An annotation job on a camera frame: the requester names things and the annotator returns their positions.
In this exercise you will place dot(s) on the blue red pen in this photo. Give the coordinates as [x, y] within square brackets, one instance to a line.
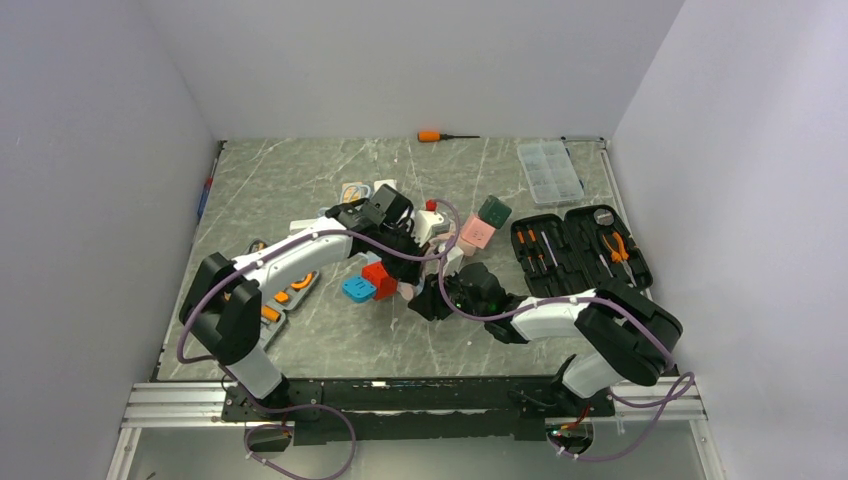
[205, 191]

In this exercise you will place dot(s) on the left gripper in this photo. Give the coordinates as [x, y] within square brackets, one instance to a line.
[407, 271]

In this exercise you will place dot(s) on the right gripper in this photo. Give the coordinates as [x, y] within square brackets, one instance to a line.
[430, 301]

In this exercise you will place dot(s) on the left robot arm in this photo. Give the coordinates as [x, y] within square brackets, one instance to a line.
[223, 307]

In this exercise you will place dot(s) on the pink cube socket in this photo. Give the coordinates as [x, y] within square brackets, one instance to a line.
[475, 234]

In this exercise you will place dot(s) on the clear plastic organizer box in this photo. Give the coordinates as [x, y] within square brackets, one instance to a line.
[550, 173]

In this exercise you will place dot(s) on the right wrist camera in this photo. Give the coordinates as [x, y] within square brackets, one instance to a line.
[453, 260]

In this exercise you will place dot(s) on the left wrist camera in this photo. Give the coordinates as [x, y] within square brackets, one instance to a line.
[428, 224]

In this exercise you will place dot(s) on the red cube adapter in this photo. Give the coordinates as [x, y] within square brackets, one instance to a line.
[376, 274]

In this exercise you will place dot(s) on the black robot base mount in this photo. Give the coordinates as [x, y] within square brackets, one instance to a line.
[520, 407]

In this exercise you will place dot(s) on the white and blue cube adapter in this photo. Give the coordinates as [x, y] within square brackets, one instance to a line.
[391, 184]

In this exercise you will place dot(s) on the dark green cube adapter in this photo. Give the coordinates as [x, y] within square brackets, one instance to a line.
[494, 212]

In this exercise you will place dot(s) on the orange handled screwdriver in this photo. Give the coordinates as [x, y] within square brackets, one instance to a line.
[435, 137]

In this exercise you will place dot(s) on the grey tool case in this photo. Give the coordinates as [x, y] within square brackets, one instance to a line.
[274, 314]

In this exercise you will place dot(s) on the orange cube adapter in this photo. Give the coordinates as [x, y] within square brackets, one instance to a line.
[354, 191]

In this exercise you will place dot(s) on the black tool case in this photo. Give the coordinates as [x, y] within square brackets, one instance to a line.
[568, 254]

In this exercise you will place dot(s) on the white power strip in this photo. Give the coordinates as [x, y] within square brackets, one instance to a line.
[305, 225]

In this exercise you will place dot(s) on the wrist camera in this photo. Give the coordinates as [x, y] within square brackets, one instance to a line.
[453, 260]
[428, 224]

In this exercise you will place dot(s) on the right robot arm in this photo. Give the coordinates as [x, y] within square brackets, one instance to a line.
[632, 337]

